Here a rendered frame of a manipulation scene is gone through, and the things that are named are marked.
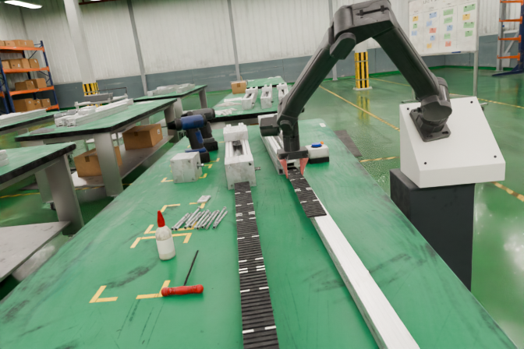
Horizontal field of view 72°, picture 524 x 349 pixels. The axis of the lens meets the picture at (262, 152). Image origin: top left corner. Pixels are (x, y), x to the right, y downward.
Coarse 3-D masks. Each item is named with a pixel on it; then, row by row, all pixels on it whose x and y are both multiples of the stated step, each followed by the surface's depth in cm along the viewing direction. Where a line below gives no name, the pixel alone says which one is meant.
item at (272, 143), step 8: (272, 136) 164; (280, 136) 176; (264, 144) 186; (272, 144) 149; (280, 144) 159; (272, 152) 148; (272, 160) 153; (288, 160) 137; (296, 160) 136; (280, 168) 136; (296, 168) 140
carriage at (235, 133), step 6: (234, 126) 178; (240, 126) 176; (228, 132) 163; (234, 132) 163; (240, 132) 164; (246, 132) 164; (228, 138) 164; (234, 138) 164; (240, 138) 164; (246, 138) 165; (234, 144) 166; (240, 144) 167
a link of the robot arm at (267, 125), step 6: (264, 120) 122; (270, 120) 121; (276, 120) 120; (282, 120) 114; (288, 120) 113; (264, 126) 121; (270, 126) 120; (276, 126) 119; (282, 126) 114; (288, 126) 114; (264, 132) 123; (270, 132) 122; (276, 132) 122
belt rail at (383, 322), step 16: (320, 224) 86; (336, 240) 79; (336, 256) 72; (352, 256) 72; (352, 272) 67; (352, 288) 63; (368, 288) 62; (368, 304) 58; (384, 304) 57; (368, 320) 57; (384, 320) 54; (400, 320) 54; (384, 336) 51; (400, 336) 51
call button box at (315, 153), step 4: (308, 148) 146; (312, 148) 146; (316, 148) 145; (320, 148) 144; (324, 148) 144; (312, 152) 144; (316, 152) 144; (320, 152) 144; (324, 152) 144; (328, 152) 145; (308, 156) 147; (312, 156) 144; (316, 156) 144; (320, 156) 145; (324, 156) 145; (328, 156) 145; (308, 160) 148; (312, 160) 145; (316, 160) 145; (320, 160) 145; (324, 160) 145; (328, 160) 145
